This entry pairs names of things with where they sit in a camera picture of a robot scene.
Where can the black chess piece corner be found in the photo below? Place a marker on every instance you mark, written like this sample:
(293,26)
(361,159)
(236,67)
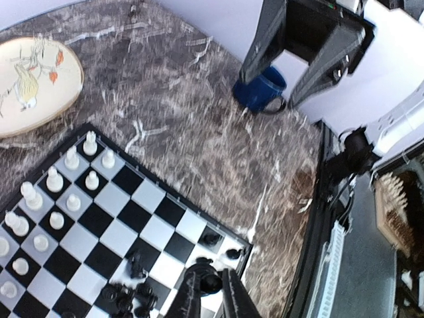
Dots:
(233,254)

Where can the pile of black chess pieces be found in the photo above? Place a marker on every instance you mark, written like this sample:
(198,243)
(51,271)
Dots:
(128,301)

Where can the row of white chess pieces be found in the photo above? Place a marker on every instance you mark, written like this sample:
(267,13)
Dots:
(74,242)

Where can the dark blue mug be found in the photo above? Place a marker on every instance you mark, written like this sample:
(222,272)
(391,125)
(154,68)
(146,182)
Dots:
(261,91)

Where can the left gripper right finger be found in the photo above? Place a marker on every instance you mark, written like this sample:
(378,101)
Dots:
(236,300)

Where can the black white chess board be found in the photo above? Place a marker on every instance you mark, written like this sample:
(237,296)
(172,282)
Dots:
(169,229)

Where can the white slotted cable duct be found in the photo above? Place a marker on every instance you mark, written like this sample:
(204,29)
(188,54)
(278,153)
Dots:
(329,269)

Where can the black chess piece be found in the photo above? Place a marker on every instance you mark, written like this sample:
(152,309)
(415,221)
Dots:
(211,239)
(211,280)

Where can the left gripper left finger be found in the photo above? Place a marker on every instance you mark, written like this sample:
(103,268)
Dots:
(187,302)

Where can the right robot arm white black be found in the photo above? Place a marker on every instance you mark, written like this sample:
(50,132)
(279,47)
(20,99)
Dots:
(333,40)

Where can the beige bird painted plate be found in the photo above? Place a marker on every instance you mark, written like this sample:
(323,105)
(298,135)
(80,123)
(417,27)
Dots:
(40,79)

